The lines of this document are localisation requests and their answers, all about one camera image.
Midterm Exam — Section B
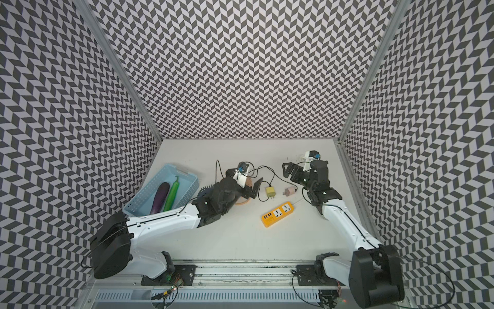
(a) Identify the dark blue desk fan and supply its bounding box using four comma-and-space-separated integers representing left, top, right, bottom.
197, 184, 214, 202

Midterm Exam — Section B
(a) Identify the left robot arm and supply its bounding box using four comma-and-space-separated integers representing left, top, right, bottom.
90, 177, 263, 279

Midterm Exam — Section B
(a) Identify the light blue plastic basket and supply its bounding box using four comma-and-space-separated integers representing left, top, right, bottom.
123, 164, 199, 217

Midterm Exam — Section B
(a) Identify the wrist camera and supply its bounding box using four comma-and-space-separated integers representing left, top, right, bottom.
232, 162, 251, 187
302, 150, 321, 171

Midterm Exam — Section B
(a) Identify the orange power strip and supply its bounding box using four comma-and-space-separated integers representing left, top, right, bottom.
261, 202, 294, 228

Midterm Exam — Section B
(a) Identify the yellow USB charger plug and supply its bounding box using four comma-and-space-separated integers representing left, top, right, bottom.
265, 186, 276, 198

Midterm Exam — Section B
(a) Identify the orange desk fan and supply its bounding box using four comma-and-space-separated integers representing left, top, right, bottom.
235, 176, 253, 206

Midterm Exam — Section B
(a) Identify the green cucumber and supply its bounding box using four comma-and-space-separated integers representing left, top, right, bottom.
163, 176, 180, 212

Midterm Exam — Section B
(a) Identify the pink USB charger plug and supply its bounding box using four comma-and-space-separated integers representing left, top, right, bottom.
283, 186, 297, 196

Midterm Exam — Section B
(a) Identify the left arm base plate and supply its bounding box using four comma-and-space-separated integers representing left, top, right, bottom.
141, 265, 197, 287

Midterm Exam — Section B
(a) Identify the purple eggplant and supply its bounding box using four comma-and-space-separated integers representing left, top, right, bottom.
150, 182, 170, 215

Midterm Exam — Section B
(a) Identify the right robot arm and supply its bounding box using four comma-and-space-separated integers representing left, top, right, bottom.
282, 160, 405, 308

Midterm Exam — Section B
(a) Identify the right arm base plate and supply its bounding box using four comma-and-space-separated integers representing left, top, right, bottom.
292, 265, 344, 287

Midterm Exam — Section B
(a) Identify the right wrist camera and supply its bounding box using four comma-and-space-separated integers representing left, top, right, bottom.
302, 150, 321, 171

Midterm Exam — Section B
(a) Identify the black fan cable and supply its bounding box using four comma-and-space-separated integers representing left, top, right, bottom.
246, 165, 298, 193

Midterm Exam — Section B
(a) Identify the dark blue fan cable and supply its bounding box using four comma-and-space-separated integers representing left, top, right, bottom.
214, 160, 275, 202

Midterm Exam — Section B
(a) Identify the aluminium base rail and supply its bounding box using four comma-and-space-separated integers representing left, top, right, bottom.
75, 261, 359, 308

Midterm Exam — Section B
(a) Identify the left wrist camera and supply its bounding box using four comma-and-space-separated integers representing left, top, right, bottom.
232, 162, 251, 187

